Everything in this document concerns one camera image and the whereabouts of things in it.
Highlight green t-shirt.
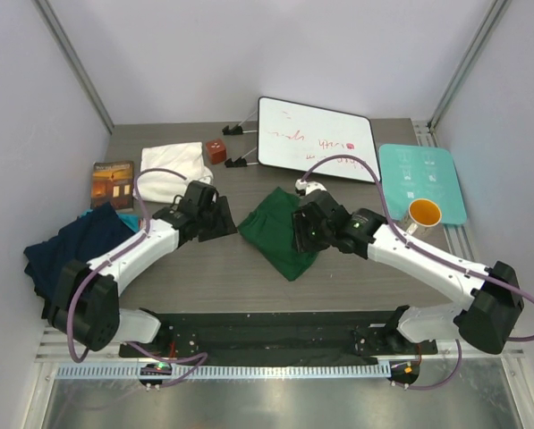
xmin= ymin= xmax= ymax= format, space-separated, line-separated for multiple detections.
xmin=238 ymin=187 xmax=318 ymax=282

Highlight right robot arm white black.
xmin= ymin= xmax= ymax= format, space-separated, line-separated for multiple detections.
xmin=292 ymin=189 xmax=524 ymax=355

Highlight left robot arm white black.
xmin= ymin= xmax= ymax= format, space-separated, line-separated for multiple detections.
xmin=47 ymin=181 xmax=237 ymax=357

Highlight white folded t-shirt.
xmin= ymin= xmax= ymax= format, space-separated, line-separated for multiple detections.
xmin=137 ymin=142 xmax=214 ymax=204

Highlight teal t-shirt under pile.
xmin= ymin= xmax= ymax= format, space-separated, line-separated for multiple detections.
xmin=118 ymin=214 xmax=142 ymax=233

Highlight whiteboard black stand foot near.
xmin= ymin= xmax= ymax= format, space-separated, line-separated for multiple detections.
xmin=224 ymin=148 xmax=258 ymax=168

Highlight whiteboard black stand foot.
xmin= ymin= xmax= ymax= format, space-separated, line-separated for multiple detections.
xmin=222 ymin=110 xmax=258 ymax=136
xmin=224 ymin=148 xmax=258 ymax=168

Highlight red brown cube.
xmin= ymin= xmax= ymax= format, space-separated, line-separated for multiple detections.
xmin=205 ymin=139 xmax=227 ymax=164

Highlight brown paperback book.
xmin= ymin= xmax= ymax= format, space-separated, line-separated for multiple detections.
xmin=90 ymin=161 xmax=134 ymax=211

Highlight whiteboard black stand foot far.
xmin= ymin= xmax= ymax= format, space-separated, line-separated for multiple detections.
xmin=222 ymin=110 xmax=258 ymax=136

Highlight navy blue t-shirt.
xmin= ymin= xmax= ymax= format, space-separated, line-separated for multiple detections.
xmin=23 ymin=203 xmax=135 ymax=303

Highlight teal plastic cutting board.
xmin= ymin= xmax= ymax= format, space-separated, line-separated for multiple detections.
xmin=378 ymin=144 xmax=467 ymax=225

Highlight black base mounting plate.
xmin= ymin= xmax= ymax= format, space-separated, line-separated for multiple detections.
xmin=145 ymin=310 xmax=437 ymax=359

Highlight white mug orange inside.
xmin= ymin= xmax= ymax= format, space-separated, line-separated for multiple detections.
xmin=399 ymin=198 xmax=442 ymax=238

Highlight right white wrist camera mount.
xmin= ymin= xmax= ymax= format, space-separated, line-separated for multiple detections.
xmin=294 ymin=179 xmax=326 ymax=198

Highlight white whiteboard with black frame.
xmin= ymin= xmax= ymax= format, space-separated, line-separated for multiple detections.
xmin=258 ymin=97 xmax=379 ymax=182

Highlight perforated metal rail strip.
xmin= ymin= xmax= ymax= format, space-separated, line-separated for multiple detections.
xmin=55 ymin=361 xmax=391 ymax=380

